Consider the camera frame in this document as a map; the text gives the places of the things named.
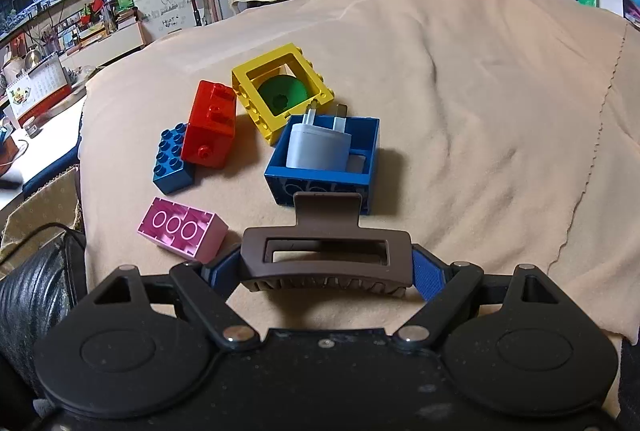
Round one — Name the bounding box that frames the desk calendar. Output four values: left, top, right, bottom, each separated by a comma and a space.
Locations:
6, 54, 72, 126

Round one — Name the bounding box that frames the red long toy brick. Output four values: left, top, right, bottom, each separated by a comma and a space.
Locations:
181, 80, 236, 169

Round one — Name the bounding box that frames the beige blanket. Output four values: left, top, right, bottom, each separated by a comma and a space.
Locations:
79, 0, 639, 343

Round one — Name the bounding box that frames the white wall plug charger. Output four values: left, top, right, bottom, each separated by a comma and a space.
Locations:
286, 107, 352, 172

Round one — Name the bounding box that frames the blue square frame brick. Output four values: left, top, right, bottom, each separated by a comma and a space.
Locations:
262, 112, 381, 217

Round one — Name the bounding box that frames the green round toy piece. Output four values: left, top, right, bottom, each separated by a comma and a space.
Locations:
258, 75, 308, 116

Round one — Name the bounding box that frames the blue toy brick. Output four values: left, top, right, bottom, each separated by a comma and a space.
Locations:
153, 124, 195, 195

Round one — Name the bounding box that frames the yellow square frame brick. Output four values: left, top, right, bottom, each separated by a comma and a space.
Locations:
231, 43, 335, 146

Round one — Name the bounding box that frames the pink toy brick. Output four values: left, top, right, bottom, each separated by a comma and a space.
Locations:
137, 197, 228, 264

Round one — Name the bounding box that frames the woven lined basket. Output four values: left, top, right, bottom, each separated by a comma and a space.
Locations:
1, 165, 82, 258

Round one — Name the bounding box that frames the brown hair claw clip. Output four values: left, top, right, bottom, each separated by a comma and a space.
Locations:
241, 193, 413, 297

